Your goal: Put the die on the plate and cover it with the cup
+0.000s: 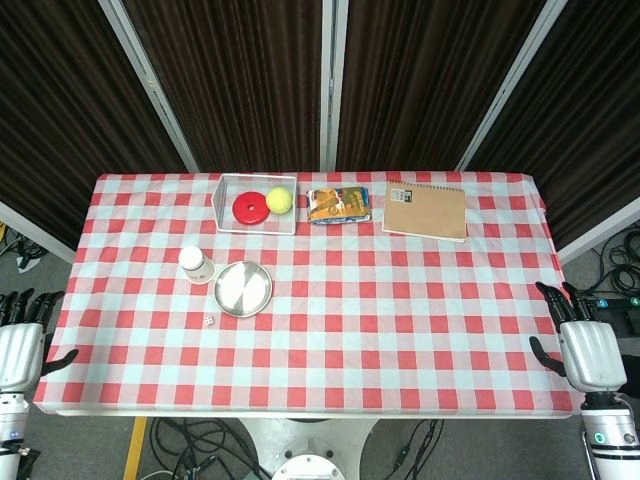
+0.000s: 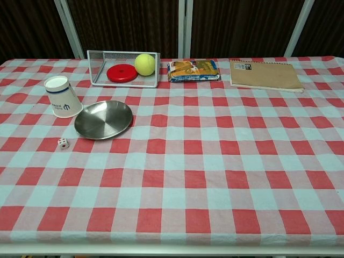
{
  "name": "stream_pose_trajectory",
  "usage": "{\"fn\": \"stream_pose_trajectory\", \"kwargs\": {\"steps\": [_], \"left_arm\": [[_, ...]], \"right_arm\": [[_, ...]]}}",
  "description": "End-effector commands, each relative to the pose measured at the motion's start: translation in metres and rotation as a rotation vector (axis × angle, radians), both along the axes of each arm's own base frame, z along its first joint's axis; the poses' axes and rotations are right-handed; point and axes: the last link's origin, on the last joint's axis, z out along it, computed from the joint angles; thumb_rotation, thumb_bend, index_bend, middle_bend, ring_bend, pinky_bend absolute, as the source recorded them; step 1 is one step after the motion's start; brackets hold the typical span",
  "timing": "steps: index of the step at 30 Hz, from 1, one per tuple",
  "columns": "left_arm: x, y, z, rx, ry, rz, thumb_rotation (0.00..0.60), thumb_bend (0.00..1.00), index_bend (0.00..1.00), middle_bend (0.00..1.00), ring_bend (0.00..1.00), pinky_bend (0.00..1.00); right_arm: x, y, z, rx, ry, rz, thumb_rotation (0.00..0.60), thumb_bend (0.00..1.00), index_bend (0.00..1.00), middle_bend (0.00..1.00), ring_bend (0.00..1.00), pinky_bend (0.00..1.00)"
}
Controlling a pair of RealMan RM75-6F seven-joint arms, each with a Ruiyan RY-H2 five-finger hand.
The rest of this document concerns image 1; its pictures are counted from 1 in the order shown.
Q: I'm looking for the round stainless steel plate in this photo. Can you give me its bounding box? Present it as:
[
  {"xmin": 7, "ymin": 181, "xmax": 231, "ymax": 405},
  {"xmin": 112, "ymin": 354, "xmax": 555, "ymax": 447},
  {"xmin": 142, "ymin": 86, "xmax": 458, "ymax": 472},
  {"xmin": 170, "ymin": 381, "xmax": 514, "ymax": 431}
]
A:
[{"xmin": 213, "ymin": 260, "xmax": 275, "ymax": 318}]

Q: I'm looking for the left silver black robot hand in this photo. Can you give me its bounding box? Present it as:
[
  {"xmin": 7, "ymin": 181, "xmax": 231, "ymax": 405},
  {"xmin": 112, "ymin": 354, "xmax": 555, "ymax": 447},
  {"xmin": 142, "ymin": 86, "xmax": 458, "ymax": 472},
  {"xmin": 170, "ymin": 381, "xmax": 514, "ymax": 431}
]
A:
[{"xmin": 0, "ymin": 289, "xmax": 80, "ymax": 392}]

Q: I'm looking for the red round disc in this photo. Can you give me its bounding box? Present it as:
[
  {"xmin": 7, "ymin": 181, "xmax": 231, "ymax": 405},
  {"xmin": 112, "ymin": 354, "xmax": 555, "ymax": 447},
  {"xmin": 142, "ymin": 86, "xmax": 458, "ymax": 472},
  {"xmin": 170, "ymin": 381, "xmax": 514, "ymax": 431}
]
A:
[{"xmin": 232, "ymin": 191, "xmax": 274, "ymax": 225}]

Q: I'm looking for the yellow tennis ball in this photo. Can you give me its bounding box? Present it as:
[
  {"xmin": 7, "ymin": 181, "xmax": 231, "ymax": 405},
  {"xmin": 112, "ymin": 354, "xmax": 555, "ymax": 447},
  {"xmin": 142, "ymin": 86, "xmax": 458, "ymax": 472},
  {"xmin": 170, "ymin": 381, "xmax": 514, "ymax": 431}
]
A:
[{"xmin": 265, "ymin": 186, "xmax": 294, "ymax": 215}]

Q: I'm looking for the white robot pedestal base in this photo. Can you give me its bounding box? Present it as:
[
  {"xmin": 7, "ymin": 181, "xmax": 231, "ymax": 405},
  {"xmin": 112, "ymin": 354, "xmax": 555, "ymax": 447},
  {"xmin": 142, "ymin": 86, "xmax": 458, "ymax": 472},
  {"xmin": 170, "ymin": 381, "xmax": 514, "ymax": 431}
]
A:
[{"xmin": 234, "ymin": 417, "xmax": 381, "ymax": 480}]

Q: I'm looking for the upright grey partition post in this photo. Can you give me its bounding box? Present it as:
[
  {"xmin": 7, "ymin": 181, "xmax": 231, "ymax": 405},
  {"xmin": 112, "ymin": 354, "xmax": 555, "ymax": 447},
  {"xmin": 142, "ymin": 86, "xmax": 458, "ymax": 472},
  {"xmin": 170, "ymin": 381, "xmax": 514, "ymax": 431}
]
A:
[{"xmin": 319, "ymin": 0, "xmax": 350, "ymax": 174}]

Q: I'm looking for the dark brown partition panel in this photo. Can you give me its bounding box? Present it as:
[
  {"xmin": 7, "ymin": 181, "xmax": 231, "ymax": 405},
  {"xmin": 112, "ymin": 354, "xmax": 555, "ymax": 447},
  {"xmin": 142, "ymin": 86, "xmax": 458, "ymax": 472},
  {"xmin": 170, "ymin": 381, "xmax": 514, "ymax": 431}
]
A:
[
  {"xmin": 123, "ymin": 0, "xmax": 324, "ymax": 174},
  {"xmin": 469, "ymin": 0, "xmax": 640, "ymax": 251},
  {"xmin": 0, "ymin": 0, "xmax": 187, "ymax": 251},
  {"xmin": 337, "ymin": 0, "xmax": 545, "ymax": 174}
]

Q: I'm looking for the orange blue snack packet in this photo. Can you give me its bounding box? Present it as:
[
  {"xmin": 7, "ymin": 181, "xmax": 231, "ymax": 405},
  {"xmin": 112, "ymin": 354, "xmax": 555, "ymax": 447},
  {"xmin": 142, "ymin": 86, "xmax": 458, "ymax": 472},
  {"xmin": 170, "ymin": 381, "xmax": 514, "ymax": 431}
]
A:
[{"xmin": 305, "ymin": 184, "xmax": 374, "ymax": 226}]

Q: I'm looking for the low grey partition rail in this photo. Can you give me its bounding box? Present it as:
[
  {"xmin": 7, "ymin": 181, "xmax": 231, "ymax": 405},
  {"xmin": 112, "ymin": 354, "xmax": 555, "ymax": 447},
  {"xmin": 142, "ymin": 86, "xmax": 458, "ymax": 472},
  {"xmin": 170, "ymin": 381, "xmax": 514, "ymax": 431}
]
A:
[
  {"xmin": 0, "ymin": 199, "xmax": 76, "ymax": 264},
  {"xmin": 557, "ymin": 197, "xmax": 640, "ymax": 264}
]

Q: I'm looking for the white paper cup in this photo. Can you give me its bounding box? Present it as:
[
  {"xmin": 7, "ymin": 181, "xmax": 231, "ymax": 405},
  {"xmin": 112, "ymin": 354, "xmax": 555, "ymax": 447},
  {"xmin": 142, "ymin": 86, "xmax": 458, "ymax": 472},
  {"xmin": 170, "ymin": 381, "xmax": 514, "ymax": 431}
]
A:
[{"xmin": 178, "ymin": 245, "xmax": 217, "ymax": 286}]

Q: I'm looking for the yellow floor tape strip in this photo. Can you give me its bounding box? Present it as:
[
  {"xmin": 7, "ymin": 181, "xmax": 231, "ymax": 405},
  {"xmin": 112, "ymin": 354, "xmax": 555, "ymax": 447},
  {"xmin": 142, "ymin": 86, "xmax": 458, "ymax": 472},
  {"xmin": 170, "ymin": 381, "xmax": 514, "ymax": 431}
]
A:
[{"xmin": 123, "ymin": 417, "xmax": 149, "ymax": 480}]

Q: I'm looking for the black floor cable bundle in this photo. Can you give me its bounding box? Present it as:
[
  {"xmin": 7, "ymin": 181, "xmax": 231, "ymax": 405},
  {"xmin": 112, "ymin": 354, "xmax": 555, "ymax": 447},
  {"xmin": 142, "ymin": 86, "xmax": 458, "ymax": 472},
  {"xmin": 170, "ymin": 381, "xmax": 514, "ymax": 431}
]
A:
[
  {"xmin": 592, "ymin": 224, "xmax": 640, "ymax": 301},
  {"xmin": 148, "ymin": 417, "xmax": 274, "ymax": 480},
  {"xmin": 0, "ymin": 224, "xmax": 50, "ymax": 274},
  {"xmin": 382, "ymin": 418, "xmax": 446, "ymax": 480}
]

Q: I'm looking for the brown spiral notebook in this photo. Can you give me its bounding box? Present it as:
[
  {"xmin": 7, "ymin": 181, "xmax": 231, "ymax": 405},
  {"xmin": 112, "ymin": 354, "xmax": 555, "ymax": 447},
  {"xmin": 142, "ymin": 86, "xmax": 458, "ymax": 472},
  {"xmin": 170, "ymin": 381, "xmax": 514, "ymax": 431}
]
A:
[{"xmin": 381, "ymin": 179, "xmax": 469, "ymax": 245}]

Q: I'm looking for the red white checkered tablecloth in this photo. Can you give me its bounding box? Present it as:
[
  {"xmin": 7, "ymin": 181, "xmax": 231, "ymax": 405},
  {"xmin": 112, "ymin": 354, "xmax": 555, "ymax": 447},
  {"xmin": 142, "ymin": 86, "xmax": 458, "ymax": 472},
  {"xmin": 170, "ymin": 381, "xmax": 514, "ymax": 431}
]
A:
[{"xmin": 32, "ymin": 171, "xmax": 594, "ymax": 419}]

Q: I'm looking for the slanted grey partition post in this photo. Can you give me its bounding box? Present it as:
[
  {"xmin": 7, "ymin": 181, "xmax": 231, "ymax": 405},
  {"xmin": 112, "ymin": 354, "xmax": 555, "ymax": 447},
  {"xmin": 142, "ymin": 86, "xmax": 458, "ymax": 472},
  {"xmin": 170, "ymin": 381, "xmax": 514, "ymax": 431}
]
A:
[
  {"xmin": 454, "ymin": 0, "xmax": 569, "ymax": 171},
  {"xmin": 98, "ymin": 0, "xmax": 201, "ymax": 174}
]

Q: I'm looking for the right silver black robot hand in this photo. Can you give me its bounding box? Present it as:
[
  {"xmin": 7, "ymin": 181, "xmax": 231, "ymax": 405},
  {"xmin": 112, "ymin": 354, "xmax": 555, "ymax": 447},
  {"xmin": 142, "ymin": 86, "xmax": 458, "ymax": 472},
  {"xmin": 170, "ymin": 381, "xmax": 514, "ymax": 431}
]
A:
[{"xmin": 528, "ymin": 281, "xmax": 629, "ymax": 394}]

